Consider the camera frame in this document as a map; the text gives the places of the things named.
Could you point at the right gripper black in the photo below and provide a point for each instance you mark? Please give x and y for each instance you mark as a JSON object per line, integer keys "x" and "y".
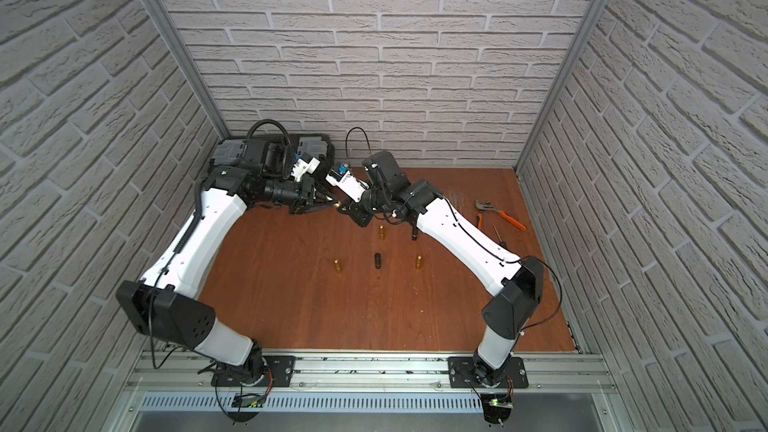
{"x": 361, "y": 218}

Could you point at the black orange screwdriver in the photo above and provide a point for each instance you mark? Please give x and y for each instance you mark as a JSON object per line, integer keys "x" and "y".
{"x": 501, "y": 242}

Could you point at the black plastic toolbox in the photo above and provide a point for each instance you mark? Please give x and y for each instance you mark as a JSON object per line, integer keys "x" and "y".
{"x": 269, "y": 157}

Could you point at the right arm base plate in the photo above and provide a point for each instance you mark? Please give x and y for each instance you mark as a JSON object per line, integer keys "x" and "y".
{"x": 467, "y": 372}

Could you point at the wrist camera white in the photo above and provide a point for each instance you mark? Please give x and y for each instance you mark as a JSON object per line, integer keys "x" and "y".
{"x": 341, "y": 176}
{"x": 305, "y": 164}

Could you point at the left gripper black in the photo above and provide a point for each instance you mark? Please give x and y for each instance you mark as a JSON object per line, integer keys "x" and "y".
{"x": 308, "y": 195}

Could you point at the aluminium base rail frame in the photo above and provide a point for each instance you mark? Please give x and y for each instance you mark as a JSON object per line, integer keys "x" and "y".
{"x": 355, "y": 381}

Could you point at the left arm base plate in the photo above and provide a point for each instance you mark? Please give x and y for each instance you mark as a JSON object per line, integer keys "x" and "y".
{"x": 258, "y": 371}

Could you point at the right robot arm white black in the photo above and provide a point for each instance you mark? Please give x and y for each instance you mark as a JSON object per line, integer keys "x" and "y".
{"x": 514, "y": 283}

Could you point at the orange handled pliers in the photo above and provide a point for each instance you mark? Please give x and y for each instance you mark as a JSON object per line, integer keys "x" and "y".
{"x": 488, "y": 206}

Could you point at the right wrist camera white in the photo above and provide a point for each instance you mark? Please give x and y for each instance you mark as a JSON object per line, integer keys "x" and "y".
{"x": 341, "y": 176}

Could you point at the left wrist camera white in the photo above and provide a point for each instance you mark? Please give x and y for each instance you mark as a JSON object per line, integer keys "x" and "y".
{"x": 305, "y": 164}

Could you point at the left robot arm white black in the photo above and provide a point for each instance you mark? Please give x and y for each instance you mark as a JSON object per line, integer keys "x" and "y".
{"x": 164, "y": 303}

